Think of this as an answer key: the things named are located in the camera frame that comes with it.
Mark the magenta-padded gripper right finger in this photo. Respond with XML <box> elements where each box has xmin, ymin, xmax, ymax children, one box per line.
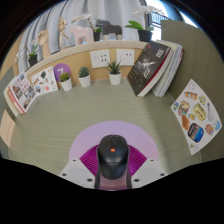
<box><xmin>127</xmin><ymin>144</ymin><xmax>168</xmax><ymax>190</ymax></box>

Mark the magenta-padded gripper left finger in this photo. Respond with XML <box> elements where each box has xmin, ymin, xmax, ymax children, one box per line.
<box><xmin>58</xmin><ymin>143</ymin><xmax>102</xmax><ymax>190</ymax></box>

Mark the black computer mouse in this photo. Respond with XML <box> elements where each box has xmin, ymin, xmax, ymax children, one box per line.
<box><xmin>96</xmin><ymin>134</ymin><xmax>130</xmax><ymax>181</ymax></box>

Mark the purple round mouse pad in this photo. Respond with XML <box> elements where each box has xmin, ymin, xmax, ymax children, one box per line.
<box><xmin>68</xmin><ymin>120</ymin><xmax>160</xmax><ymax>191</ymax></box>

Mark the food sticker sheet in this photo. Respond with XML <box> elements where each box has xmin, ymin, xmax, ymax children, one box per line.
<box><xmin>170</xmin><ymin>78</ymin><xmax>223</xmax><ymax>156</ymax></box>

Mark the small plant in white pot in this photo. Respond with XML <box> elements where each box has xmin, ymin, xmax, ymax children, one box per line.
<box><xmin>77</xmin><ymin>66</ymin><xmax>92</xmax><ymax>89</ymax></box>
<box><xmin>58</xmin><ymin>71</ymin><xmax>73</xmax><ymax>92</ymax></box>
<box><xmin>106</xmin><ymin>59</ymin><xmax>123</xmax><ymax>86</ymax></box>

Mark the red-spined book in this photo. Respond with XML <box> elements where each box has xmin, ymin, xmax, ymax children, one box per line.
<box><xmin>5</xmin><ymin>83</ymin><xmax>25</xmax><ymax>116</ymax></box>

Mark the white sticker sheet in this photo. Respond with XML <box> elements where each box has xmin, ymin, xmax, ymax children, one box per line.
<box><xmin>30</xmin><ymin>65</ymin><xmax>60</xmax><ymax>96</ymax></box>

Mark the book with picture cover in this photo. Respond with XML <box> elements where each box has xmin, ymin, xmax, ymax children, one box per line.
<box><xmin>7</xmin><ymin>70</ymin><xmax>37</xmax><ymax>114</ymax></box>

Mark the purple round number sign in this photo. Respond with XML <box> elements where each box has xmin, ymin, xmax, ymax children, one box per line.
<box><xmin>53</xmin><ymin>63</ymin><xmax>72</xmax><ymax>83</ymax></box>

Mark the black book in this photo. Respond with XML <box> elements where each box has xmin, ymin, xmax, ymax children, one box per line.
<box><xmin>126</xmin><ymin>40</ymin><xmax>172</xmax><ymax>98</ymax></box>

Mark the grey-green desk divider panel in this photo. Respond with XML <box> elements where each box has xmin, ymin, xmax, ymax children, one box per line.
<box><xmin>160</xmin><ymin>19</ymin><xmax>224</xmax><ymax>163</ymax></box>
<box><xmin>0</xmin><ymin>64</ymin><xmax>16</xmax><ymax>159</ymax></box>

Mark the thick white book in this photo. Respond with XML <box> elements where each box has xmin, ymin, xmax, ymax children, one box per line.
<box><xmin>3</xmin><ymin>77</ymin><xmax>17</xmax><ymax>118</ymax></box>

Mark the white books stack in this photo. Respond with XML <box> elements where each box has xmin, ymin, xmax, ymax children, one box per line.
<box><xmin>151</xmin><ymin>39</ymin><xmax>185</xmax><ymax>98</ymax></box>

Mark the wooden hand model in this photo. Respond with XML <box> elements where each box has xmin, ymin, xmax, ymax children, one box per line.
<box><xmin>36</xmin><ymin>29</ymin><xmax>52</xmax><ymax>59</ymax></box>

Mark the pink horse figure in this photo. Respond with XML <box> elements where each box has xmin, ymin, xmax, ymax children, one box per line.
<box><xmin>69</xmin><ymin>25</ymin><xmax>95</xmax><ymax>46</ymax></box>

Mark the wooden artist mannequin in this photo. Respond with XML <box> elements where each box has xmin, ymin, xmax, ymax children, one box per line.
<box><xmin>57</xmin><ymin>15</ymin><xmax>69</xmax><ymax>51</ymax></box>

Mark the black horse figure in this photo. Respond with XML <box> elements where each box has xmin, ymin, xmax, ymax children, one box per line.
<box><xmin>95</xmin><ymin>19</ymin><xmax>123</xmax><ymax>42</ymax></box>

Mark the window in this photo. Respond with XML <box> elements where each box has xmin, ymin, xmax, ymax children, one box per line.
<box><xmin>146</xmin><ymin>2</ymin><xmax>198</xmax><ymax>29</ymax></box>

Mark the light grey curtain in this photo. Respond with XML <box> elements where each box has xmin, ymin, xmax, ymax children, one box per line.
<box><xmin>18</xmin><ymin>0</ymin><xmax>158</xmax><ymax>64</ymax></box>

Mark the white wall outlet plate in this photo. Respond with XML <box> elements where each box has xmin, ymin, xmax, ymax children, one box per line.
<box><xmin>89</xmin><ymin>48</ymin><xmax>111</xmax><ymax>69</ymax></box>
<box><xmin>115</xmin><ymin>48</ymin><xmax>136</xmax><ymax>67</ymax></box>

